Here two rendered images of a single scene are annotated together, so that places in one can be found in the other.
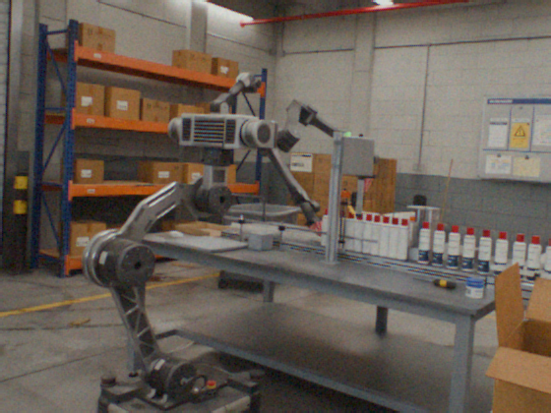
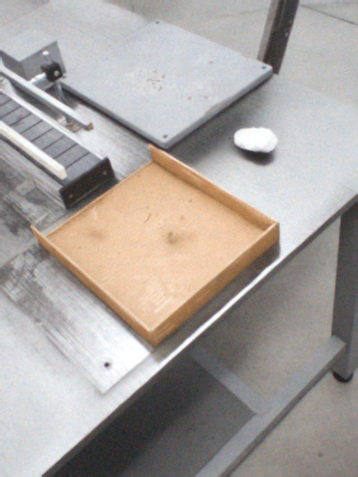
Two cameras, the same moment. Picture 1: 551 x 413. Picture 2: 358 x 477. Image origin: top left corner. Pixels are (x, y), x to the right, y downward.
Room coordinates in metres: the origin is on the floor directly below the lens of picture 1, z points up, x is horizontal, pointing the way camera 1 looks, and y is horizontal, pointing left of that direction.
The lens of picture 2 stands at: (4.07, 1.10, 1.52)
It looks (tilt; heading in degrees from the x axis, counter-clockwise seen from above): 47 degrees down; 203
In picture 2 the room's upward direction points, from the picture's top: 12 degrees counter-clockwise
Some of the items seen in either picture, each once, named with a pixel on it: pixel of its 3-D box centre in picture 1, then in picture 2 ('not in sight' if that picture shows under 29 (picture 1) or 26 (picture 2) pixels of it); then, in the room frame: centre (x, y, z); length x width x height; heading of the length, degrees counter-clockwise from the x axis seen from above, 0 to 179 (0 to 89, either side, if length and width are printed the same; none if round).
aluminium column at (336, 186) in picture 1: (335, 197); not in sight; (2.81, 0.02, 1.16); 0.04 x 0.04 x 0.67; 57
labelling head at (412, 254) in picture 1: (420, 233); not in sight; (2.81, -0.43, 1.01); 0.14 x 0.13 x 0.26; 57
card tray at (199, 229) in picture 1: (208, 230); (152, 232); (3.50, 0.81, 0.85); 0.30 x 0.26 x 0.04; 57
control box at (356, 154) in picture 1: (354, 155); not in sight; (2.83, -0.07, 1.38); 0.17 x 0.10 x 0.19; 112
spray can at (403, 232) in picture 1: (402, 239); not in sight; (2.76, -0.34, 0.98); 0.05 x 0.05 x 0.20
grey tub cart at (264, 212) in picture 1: (259, 239); not in sight; (5.60, 0.77, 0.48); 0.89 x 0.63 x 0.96; 165
